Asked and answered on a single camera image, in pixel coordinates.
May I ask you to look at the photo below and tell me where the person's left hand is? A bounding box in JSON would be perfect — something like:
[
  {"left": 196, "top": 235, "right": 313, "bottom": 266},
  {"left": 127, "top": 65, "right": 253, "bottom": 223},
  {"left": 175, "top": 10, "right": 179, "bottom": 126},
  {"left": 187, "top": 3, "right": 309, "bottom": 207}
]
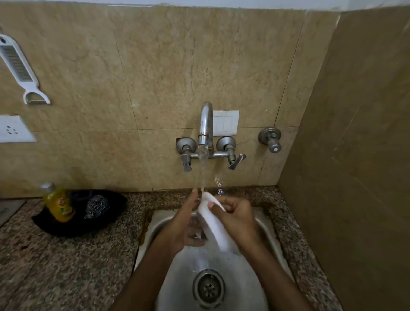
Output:
[{"left": 157, "top": 188, "right": 207, "bottom": 258}]

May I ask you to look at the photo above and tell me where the person's right hand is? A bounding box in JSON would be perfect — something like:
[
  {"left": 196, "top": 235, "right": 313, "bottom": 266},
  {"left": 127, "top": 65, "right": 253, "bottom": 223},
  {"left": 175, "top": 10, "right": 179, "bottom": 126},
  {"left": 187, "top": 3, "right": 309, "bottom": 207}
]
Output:
[{"left": 207, "top": 195, "right": 264, "bottom": 257}]

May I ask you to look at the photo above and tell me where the white grater peeler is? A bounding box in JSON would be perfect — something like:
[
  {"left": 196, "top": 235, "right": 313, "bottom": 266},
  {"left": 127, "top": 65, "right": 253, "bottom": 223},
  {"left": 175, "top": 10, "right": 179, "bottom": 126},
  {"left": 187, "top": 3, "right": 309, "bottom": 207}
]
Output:
[{"left": 0, "top": 34, "right": 51, "bottom": 106}]

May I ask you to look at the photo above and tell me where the stainless steel sink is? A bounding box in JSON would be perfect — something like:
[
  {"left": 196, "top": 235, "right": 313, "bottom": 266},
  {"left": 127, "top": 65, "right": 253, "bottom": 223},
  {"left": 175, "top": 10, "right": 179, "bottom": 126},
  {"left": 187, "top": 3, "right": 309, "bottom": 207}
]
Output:
[{"left": 133, "top": 206, "right": 295, "bottom": 311}]

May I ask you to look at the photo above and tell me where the person's left forearm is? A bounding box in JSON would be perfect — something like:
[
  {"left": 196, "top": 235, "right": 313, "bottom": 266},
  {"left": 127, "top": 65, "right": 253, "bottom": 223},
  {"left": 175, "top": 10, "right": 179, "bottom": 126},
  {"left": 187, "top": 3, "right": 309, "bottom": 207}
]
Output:
[{"left": 110, "top": 240, "right": 182, "bottom": 311}]

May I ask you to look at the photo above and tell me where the metal sink drain strainer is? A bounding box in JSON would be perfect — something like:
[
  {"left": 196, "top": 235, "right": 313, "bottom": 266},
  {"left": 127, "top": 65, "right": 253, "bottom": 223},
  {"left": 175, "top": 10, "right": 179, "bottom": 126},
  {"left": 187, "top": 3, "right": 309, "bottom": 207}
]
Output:
[{"left": 192, "top": 269, "right": 226, "bottom": 310}]

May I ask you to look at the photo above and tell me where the steel wool scrubber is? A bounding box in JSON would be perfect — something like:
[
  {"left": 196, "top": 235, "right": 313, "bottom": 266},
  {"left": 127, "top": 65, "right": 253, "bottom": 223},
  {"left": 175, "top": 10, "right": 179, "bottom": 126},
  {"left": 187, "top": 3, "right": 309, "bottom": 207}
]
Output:
[{"left": 84, "top": 194, "right": 111, "bottom": 220}]

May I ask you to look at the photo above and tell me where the black oval tray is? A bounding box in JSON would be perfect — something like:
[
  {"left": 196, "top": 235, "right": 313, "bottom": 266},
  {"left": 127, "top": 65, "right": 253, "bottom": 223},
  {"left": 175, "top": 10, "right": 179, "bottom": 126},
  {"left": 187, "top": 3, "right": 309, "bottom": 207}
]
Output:
[{"left": 31, "top": 189, "right": 128, "bottom": 238}]

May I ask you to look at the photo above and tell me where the yellow rimmed round plate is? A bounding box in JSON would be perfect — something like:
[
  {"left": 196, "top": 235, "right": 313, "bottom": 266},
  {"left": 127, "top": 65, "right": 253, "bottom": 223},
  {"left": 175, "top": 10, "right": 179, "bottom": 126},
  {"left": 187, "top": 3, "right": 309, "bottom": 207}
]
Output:
[{"left": 196, "top": 191, "right": 239, "bottom": 255}]

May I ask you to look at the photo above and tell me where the white wall socket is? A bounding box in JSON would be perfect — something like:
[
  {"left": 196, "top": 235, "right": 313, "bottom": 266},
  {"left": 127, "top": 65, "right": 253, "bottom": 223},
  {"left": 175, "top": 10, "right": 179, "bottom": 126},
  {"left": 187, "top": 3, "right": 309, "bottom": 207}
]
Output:
[{"left": 0, "top": 115, "right": 37, "bottom": 144}]

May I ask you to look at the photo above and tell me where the yellow dish soap bottle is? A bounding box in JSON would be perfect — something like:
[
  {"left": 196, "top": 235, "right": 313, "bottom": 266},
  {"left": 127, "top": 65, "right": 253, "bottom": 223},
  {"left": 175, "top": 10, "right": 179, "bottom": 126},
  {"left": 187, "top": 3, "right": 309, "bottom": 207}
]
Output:
[{"left": 41, "top": 182, "right": 76, "bottom": 223}]

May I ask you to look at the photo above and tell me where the chrome wall faucet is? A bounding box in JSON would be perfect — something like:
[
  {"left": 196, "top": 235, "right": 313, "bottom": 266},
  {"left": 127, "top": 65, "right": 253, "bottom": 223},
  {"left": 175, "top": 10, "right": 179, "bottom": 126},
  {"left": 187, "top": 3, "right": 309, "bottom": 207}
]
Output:
[{"left": 175, "top": 102, "right": 247, "bottom": 173}]

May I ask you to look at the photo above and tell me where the person's right forearm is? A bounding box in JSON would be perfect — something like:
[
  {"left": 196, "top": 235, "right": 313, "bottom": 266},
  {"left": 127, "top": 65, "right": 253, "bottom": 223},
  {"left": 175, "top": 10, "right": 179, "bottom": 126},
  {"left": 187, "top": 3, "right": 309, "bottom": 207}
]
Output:
[{"left": 242, "top": 242, "right": 314, "bottom": 311}]

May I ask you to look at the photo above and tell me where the grey drain mat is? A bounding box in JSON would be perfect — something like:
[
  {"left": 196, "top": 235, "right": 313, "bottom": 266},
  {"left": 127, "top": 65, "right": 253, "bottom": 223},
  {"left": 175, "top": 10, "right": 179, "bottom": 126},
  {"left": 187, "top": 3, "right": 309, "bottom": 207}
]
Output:
[{"left": 0, "top": 198, "right": 26, "bottom": 228}]

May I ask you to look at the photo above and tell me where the white switch plate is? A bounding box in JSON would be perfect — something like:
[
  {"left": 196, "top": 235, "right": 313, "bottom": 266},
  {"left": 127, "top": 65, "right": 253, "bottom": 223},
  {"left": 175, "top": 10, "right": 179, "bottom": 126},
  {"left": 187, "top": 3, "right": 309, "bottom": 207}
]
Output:
[{"left": 212, "top": 110, "right": 240, "bottom": 136}]

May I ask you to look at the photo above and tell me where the chrome wall tap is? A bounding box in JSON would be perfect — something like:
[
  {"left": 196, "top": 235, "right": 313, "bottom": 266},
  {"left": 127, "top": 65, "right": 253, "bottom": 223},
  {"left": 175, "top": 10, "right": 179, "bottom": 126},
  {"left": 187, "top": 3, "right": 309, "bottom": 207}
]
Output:
[{"left": 258, "top": 126, "right": 282, "bottom": 153}]

